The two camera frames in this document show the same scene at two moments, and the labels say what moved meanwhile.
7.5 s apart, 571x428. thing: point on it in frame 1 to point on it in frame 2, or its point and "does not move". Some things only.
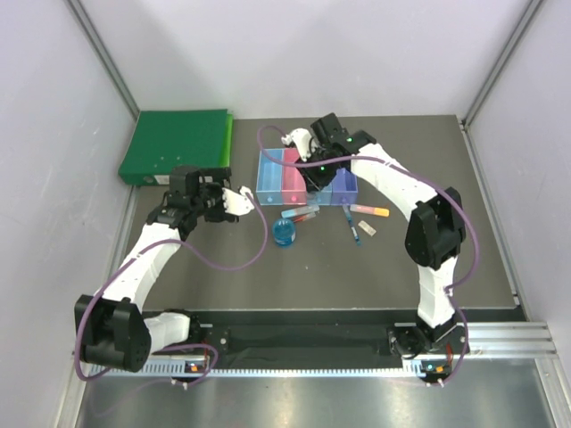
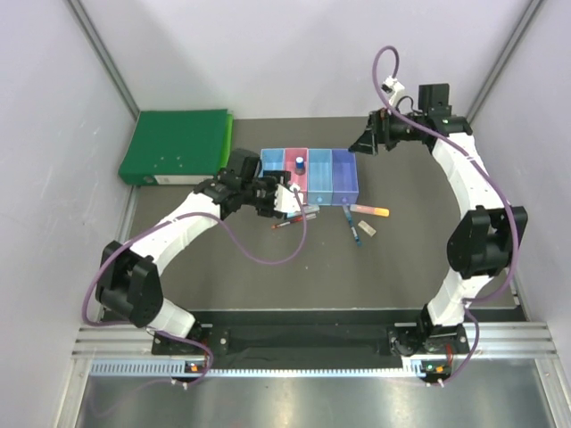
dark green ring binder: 166,139 does not move
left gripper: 220,178 to 268,209
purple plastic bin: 344,188 does not move
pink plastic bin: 293,182 does not move
